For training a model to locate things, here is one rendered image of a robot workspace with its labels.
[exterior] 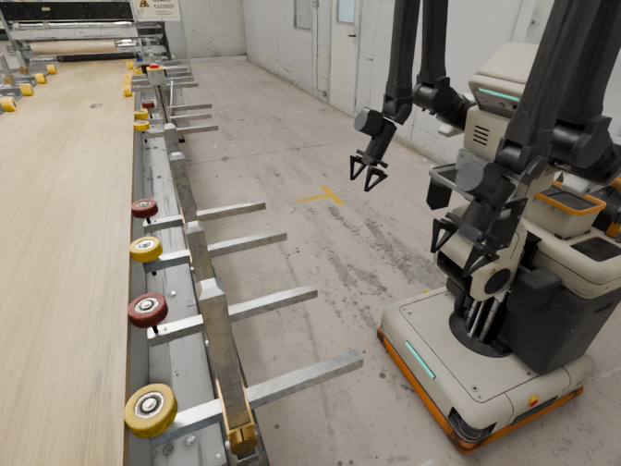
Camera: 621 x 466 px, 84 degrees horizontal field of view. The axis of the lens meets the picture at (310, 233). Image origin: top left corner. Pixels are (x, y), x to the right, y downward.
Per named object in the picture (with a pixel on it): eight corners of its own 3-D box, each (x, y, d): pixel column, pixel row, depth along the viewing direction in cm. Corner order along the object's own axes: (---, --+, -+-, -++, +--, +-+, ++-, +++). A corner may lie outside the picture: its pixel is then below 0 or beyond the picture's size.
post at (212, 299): (252, 444, 74) (219, 272, 47) (256, 460, 71) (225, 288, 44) (236, 450, 73) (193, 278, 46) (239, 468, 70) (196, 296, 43)
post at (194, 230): (231, 364, 96) (200, 217, 69) (234, 375, 93) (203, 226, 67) (218, 369, 95) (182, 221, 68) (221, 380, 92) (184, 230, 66)
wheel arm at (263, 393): (355, 358, 79) (357, 346, 77) (362, 370, 77) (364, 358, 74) (153, 433, 66) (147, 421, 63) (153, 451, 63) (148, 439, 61)
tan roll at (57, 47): (164, 48, 418) (162, 37, 412) (164, 50, 409) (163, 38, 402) (24, 55, 373) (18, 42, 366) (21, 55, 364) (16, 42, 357)
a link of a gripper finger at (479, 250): (460, 280, 68) (488, 240, 65) (436, 261, 74) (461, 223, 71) (480, 286, 72) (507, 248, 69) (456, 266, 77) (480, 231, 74)
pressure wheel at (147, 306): (149, 357, 79) (134, 322, 73) (135, 336, 84) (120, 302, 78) (181, 337, 84) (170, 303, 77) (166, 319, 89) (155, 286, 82)
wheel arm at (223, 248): (284, 237, 117) (284, 226, 114) (287, 242, 114) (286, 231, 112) (145, 268, 103) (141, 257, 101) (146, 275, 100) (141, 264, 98)
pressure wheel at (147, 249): (139, 286, 99) (127, 253, 92) (140, 268, 105) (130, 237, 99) (168, 280, 101) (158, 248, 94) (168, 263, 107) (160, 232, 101)
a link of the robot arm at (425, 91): (460, 96, 104) (447, 92, 108) (443, 76, 98) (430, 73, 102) (440, 123, 106) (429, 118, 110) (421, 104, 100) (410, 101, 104)
